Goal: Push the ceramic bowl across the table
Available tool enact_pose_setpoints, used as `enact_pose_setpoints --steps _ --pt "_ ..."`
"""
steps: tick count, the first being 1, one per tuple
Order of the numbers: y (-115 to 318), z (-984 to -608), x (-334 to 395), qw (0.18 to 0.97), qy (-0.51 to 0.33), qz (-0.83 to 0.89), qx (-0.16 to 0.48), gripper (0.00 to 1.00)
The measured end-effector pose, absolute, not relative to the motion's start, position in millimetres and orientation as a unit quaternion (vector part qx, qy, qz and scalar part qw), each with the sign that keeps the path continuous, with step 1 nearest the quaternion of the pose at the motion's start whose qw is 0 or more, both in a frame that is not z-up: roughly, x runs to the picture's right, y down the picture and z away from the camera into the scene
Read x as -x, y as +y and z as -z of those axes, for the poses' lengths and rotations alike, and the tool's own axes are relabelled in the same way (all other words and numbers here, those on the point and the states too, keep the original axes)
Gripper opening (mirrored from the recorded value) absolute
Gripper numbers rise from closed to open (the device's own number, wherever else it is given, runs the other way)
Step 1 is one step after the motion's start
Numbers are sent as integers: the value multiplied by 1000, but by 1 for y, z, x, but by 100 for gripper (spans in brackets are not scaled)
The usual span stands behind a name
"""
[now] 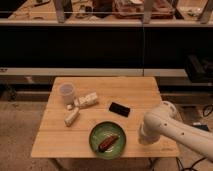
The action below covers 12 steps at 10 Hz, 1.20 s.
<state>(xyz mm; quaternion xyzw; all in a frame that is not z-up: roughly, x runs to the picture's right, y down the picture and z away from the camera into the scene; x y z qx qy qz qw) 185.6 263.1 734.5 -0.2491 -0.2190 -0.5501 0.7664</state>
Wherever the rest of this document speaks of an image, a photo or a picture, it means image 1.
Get green ceramic bowl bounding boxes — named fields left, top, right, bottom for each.
left=89, top=121, right=126, bottom=159

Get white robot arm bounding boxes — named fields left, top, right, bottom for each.
left=138, top=101, right=213, bottom=162

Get brown sausage in bowl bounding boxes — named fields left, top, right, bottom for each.
left=98, top=135, right=119, bottom=152

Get black rectangular block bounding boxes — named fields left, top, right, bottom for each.
left=109, top=102, right=130, bottom=117

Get translucent plastic cup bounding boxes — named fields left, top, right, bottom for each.
left=59, top=84, right=75, bottom=105

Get white cylindrical roll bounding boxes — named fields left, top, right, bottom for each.
left=64, top=107, right=79, bottom=127

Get dark box on right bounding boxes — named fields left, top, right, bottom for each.
left=185, top=55, right=213, bottom=83

